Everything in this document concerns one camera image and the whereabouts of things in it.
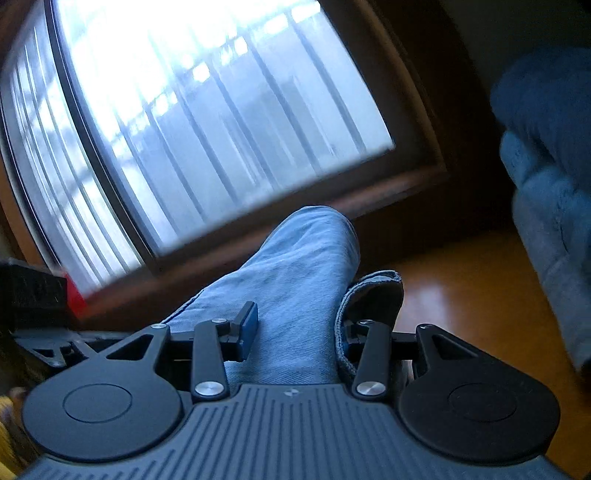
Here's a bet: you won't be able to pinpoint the dark red object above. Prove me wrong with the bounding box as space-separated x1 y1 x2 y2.
64 270 89 320

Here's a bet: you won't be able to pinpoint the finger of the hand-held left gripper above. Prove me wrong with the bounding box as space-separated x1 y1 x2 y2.
14 328 105 370

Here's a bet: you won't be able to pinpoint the medium blue folded jeans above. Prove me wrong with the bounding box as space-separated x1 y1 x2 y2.
500 130 591 217

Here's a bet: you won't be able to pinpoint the light blue jeans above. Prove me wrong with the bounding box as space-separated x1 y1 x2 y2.
161 206 404 386

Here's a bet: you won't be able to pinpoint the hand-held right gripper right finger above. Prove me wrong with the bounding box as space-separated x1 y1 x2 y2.
342 318 485 402

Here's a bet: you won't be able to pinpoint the grey framed window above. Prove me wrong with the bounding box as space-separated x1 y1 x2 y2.
0 0 399 291

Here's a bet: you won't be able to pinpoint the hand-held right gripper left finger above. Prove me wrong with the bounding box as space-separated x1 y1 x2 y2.
105 301 259 402

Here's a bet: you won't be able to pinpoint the wooden window sill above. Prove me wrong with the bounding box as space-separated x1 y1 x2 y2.
78 164 451 330

